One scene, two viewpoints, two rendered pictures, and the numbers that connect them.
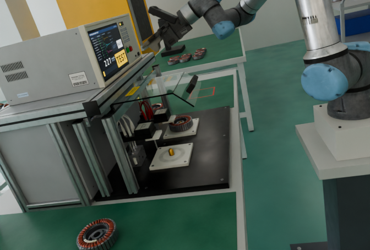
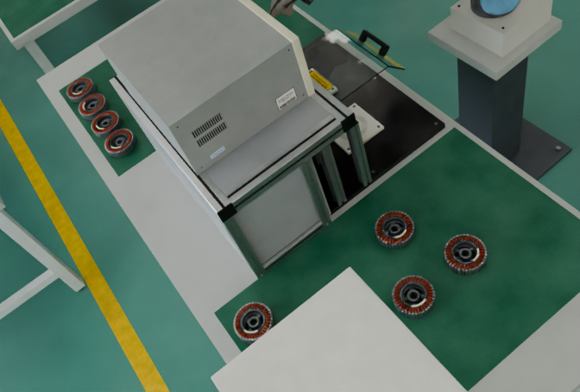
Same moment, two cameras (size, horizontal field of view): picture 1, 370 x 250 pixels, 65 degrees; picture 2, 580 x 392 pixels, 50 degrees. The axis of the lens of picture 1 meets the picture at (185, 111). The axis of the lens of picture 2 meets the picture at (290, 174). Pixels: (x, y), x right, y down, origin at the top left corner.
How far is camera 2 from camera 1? 141 cm
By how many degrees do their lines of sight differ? 40
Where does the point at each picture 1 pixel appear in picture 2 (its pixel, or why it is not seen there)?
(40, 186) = (278, 237)
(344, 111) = not seen: hidden behind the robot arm
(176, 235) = (452, 186)
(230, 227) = (485, 155)
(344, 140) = (508, 38)
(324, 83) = (506, 2)
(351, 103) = not seen: hidden behind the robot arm
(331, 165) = (502, 64)
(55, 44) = (263, 73)
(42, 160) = (285, 206)
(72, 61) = (281, 83)
